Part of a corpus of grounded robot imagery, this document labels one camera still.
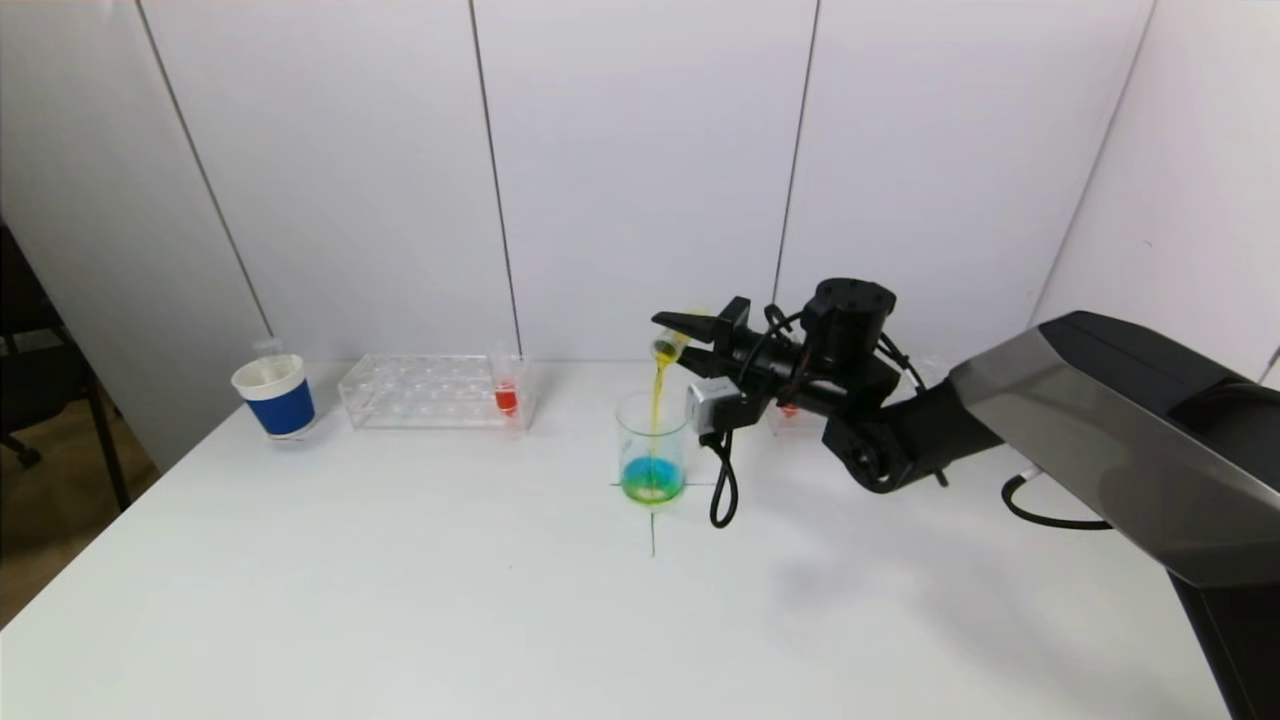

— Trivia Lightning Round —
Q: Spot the black office chair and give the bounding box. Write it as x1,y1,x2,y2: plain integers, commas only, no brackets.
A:
0,215,134,516

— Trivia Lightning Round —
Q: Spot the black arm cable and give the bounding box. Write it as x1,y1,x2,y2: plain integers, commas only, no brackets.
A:
1001,472,1113,532

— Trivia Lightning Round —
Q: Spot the clear acrylic test tube rack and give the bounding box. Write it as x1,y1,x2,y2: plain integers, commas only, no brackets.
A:
765,353,953,437
338,355,533,433

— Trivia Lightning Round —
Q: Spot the black looped camera cable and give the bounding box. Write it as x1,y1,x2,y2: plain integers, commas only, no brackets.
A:
698,430,741,530

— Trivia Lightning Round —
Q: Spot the white paper cup blue sleeve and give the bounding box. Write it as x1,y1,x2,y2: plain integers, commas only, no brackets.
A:
231,353,318,443

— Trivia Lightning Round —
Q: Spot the clear glass beaker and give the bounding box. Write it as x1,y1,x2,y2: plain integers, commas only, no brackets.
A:
615,392,690,507

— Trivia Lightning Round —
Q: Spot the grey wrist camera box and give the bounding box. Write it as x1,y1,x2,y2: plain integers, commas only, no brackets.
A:
686,380,749,435

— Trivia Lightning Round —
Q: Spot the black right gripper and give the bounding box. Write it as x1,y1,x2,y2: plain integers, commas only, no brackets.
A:
650,296,805,389

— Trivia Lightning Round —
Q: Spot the test tube with yellow pigment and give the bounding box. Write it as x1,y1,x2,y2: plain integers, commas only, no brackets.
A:
651,308,713,365

